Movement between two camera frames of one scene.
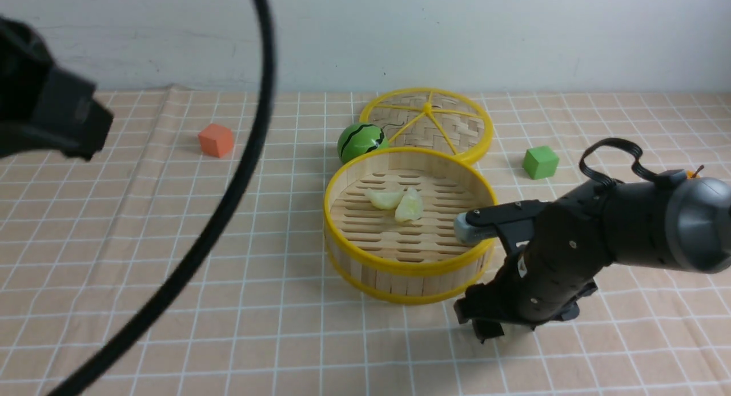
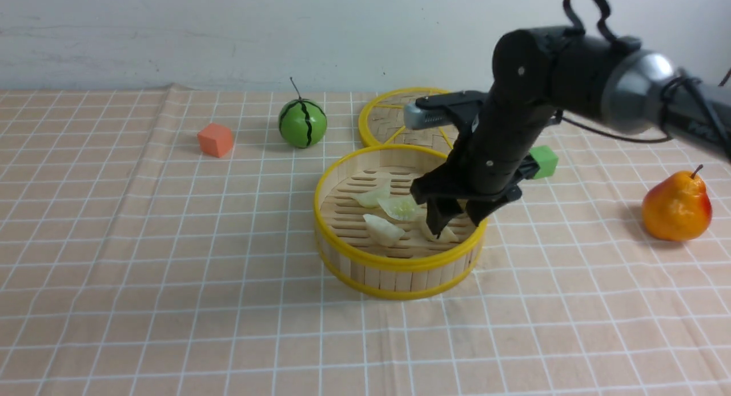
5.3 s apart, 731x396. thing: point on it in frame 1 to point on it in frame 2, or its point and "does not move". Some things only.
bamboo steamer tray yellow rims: (388, 225) does not move
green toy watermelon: (359, 138) to (302, 122)
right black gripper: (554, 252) to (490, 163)
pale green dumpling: (410, 206) does not move
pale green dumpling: (385, 199) to (382, 191)
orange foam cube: (216, 140) does not move
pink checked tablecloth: (88, 248) does not move
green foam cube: (540, 162) does not move
